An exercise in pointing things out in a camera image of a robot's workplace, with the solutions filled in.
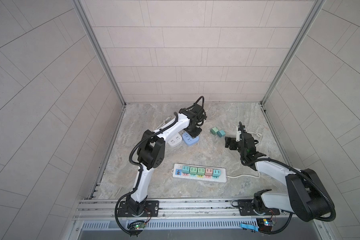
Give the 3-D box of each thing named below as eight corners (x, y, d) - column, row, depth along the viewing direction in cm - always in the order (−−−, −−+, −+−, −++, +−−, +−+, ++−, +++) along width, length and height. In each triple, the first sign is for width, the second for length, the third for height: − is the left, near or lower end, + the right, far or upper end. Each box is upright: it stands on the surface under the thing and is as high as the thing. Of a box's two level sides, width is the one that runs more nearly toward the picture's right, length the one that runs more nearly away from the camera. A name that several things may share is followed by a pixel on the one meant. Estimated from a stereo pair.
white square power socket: (168, 144, 96) (168, 141, 93) (179, 135, 100) (178, 132, 98) (174, 149, 94) (173, 146, 91) (184, 140, 98) (184, 137, 95)
